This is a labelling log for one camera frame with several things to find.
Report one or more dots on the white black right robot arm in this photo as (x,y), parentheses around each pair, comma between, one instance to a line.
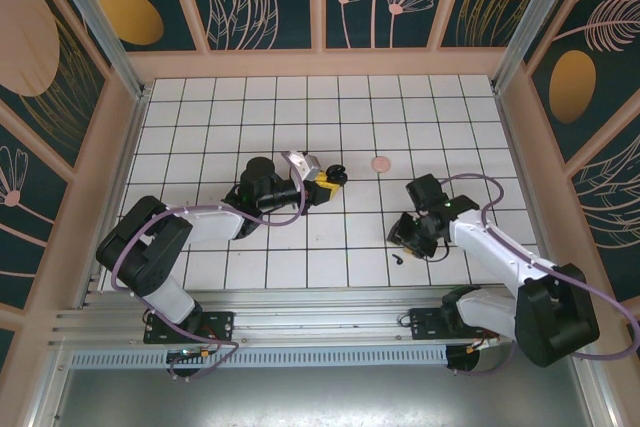
(490,247)

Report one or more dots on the grey metal sheet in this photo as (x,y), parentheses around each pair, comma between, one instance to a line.
(320,397)

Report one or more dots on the long aluminium mounting rail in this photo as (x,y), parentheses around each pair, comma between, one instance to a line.
(320,319)

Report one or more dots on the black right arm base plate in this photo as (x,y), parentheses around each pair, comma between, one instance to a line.
(425,324)

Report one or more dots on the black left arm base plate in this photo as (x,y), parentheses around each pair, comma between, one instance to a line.
(220,322)

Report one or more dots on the pink earbud charging case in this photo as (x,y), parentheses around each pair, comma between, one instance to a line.
(381,164)

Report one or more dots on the black earbud charging case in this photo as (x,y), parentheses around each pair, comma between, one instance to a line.
(339,174)

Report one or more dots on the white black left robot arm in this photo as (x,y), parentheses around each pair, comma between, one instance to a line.
(210,222)

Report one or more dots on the aluminium corner post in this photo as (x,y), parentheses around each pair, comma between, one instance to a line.
(532,22)
(100,22)

